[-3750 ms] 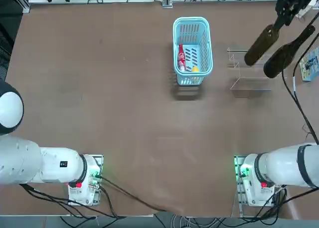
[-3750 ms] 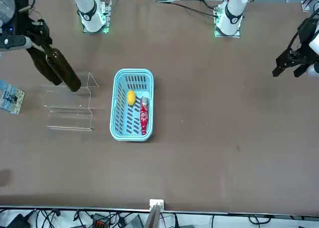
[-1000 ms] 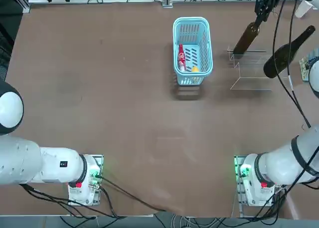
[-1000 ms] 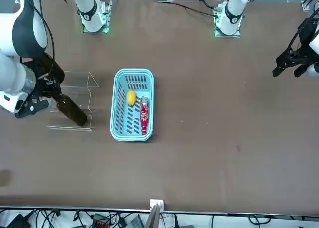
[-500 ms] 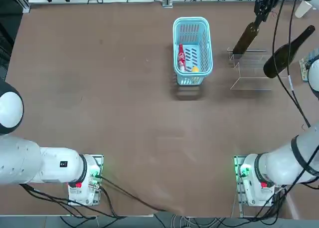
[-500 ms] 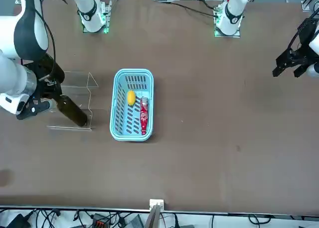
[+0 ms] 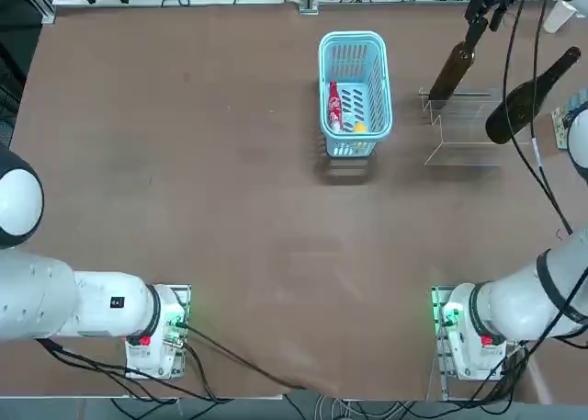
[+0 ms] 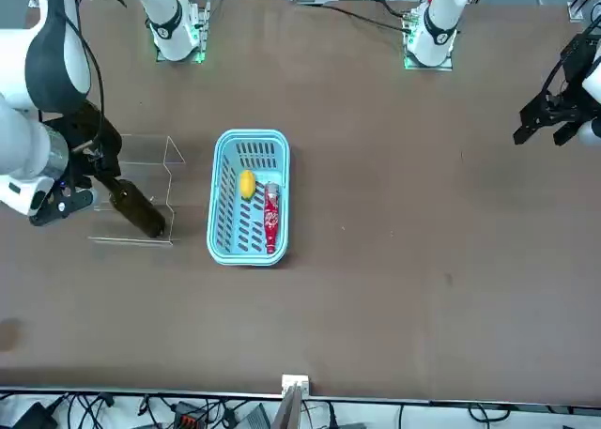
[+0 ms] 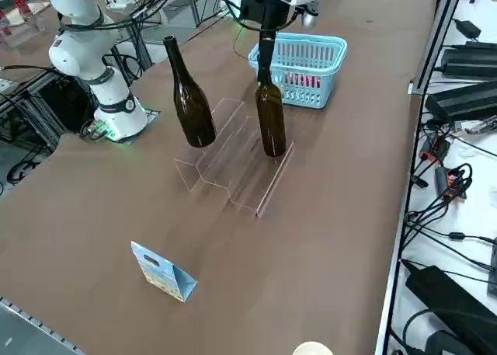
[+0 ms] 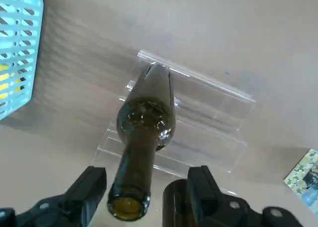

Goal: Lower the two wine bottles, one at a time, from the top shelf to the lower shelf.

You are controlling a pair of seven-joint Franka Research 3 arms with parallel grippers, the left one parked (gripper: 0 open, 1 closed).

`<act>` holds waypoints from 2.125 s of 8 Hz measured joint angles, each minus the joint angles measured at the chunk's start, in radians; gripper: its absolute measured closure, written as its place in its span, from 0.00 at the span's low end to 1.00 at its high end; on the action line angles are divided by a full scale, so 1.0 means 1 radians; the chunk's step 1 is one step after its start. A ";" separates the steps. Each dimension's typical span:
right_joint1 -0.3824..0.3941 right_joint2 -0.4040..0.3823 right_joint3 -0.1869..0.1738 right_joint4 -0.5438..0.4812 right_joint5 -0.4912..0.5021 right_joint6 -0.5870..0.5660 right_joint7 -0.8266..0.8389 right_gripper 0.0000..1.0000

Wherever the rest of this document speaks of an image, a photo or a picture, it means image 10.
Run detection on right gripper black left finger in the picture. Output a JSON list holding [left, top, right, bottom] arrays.
[[0, 165, 107, 227]]

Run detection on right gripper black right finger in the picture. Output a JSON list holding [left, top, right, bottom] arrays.
[[187, 165, 306, 227]]

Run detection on brown sloped-shoulder wine bottle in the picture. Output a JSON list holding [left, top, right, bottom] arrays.
[[162, 179, 199, 227]]

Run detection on brown high-shoulder wine bottle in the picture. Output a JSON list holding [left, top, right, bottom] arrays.
[[106, 63, 178, 222]]

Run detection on clear acrylic stepped shelf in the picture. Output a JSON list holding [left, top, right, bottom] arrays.
[[93, 50, 256, 174]]

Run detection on blue printed paper bag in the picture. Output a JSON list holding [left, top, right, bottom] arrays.
[[283, 149, 318, 208]]

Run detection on yellow lemon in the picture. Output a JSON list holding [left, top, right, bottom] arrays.
[[0, 64, 25, 101]]

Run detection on light blue plastic basket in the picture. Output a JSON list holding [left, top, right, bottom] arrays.
[[0, 0, 45, 121]]

